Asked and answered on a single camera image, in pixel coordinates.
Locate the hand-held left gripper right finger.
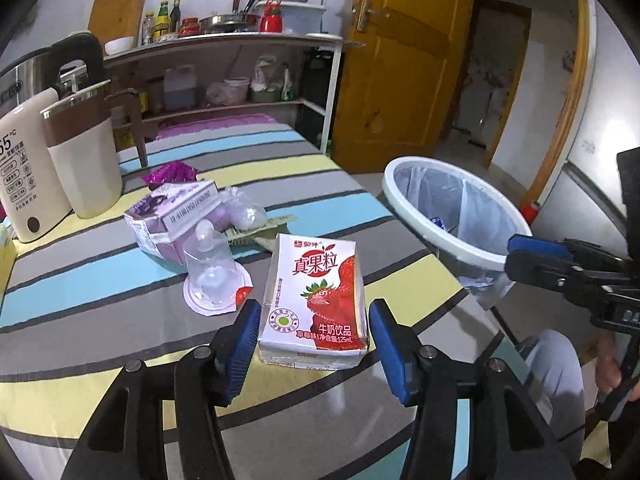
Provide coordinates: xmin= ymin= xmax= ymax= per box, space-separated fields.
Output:
xmin=367 ymin=298 xmax=576 ymax=480

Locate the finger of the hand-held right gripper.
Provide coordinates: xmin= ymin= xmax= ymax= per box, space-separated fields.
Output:
xmin=504 ymin=249 xmax=612 ymax=307
xmin=507 ymin=233 xmax=629 ymax=274

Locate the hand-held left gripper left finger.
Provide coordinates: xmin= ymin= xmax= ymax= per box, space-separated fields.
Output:
xmin=60 ymin=298 xmax=264 ymax=480

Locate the clear plastic bin liner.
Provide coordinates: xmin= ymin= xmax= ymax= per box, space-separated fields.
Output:
xmin=392 ymin=165 xmax=521 ymax=307

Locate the clear plastic jelly cup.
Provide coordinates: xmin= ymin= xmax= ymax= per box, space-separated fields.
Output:
xmin=183 ymin=219 xmax=254 ymax=317

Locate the strawberry milk carton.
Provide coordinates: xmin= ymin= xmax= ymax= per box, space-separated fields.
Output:
xmin=257 ymin=232 xmax=374 ymax=372

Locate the green paper strip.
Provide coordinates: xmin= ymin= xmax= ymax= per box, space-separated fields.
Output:
xmin=220 ymin=214 xmax=299 ymax=246

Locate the clear plastic wrapper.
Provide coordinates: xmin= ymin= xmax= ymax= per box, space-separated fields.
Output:
xmin=219 ymin=187 xmax=267 ymax=231

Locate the white rimmed trash can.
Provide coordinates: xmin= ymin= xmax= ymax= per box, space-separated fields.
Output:
xmin=382 ymin=155 xmax=534 ymax=307

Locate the purple white milk carton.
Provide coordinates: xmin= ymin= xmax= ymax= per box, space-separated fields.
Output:
xmin=123 ymin=179 xmax=221 ymax=264

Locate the purple foil wrapper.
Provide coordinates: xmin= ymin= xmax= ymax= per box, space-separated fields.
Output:
xmin=141 ymin=161 xmax=199 ymax=186

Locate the person's right hand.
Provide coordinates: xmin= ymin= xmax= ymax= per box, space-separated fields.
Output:
xmin=594 ymin=331 xmax=625 ymax=396

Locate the person's grey trouser leg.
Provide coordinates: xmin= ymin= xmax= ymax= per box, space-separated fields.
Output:
xmin=519 ymin=329 xmax=587 ymax=462

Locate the striped tablecloth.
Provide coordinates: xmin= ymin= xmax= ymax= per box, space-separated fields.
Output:
xmin=0 ymin=122 xmax=507 ymax=480

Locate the grey refrigerator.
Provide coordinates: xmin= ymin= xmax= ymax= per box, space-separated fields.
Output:
xmin=530 ymin=0 xmax=640 ymax=249

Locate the yellow wooden door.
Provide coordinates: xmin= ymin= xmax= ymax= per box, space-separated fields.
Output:
xmin=332 ymin=0 xmax=476 ymax=174

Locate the beige brown lidded jug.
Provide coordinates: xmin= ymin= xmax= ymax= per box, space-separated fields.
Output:
xmin=39 ymin=79 xmax=150 ymax=220

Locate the white plastic tub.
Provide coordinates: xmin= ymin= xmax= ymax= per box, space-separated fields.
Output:
xmin=223 ymin=77 xmax=250 ymax=104

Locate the dark liquid plastic jug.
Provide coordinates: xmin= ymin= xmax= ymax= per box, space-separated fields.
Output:
xmin=163 ymin=67 xmax=196 ymax=111

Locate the bundle of plastic bags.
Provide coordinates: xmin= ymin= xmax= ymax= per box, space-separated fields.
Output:
xmin=249 ymin=57 xmax=294 ymax=104

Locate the white electric kettle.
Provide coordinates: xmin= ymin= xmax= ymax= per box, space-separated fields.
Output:
xmin=0 ymin=34 xmax=109 ymax=244

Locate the white metal shelf rack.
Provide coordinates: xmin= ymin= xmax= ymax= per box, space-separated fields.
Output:
xmin=102 ymin=32 xmax=366 ymax=154

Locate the white plastic basin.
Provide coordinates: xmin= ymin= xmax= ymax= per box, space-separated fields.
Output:
xmin=255 ymin=0 xmax=326 ymax=34

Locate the steel pan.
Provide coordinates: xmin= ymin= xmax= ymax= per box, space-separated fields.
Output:
xmin=198 ymin=13 xmax=261 ymax=34

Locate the small white bowl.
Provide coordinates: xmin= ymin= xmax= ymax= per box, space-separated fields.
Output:
xmin=103 ymin=36 xmax=135 ymax=56

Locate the red bottle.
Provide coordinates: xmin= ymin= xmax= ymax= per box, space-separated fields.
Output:
xmin=258 ymin=0 xmax=285 ymax=34

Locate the green yellow label bottle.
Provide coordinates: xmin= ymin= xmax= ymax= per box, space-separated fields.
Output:
xmin=153 ymin=0 xmax=170 ymax=41

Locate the wooden cutting board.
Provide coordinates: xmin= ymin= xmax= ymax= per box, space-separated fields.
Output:
xmin=87 ymin=0 xmax=150 ymax=46

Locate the brass door handle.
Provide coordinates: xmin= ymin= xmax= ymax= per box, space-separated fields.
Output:
xmin=355 ymin=0 xmax=390 ymax=33

